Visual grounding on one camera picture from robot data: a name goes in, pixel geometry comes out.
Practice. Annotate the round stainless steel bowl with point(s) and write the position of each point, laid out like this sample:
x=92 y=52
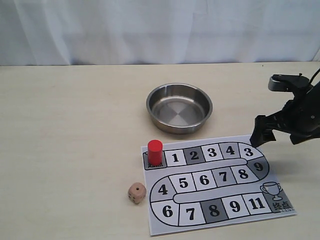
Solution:
x=178 y=108

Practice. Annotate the wooden die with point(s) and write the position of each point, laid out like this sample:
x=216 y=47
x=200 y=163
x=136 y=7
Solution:
x=137 y=192

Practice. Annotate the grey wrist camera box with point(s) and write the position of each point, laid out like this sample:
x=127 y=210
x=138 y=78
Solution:
x=295 y=84

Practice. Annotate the white backdrop curtain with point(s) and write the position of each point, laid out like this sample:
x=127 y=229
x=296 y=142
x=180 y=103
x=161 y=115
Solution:
x=132 y=32

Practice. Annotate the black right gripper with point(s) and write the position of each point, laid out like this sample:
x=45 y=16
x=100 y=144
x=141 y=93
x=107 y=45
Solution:
x=300 y=117

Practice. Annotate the printed paper game board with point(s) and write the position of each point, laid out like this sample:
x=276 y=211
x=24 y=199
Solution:
x=213 y=182

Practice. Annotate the red cylinder game piece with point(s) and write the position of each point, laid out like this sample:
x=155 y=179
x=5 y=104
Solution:
x=154 y=152

